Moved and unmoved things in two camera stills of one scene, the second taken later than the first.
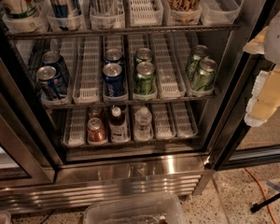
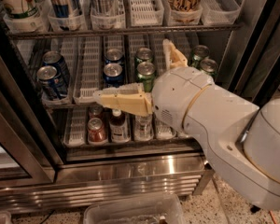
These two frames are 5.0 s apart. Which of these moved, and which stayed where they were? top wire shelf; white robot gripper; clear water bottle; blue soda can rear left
Moved: white robot gripper
Stayed: top wire shelf; blue soda can rear left; clear water bottle
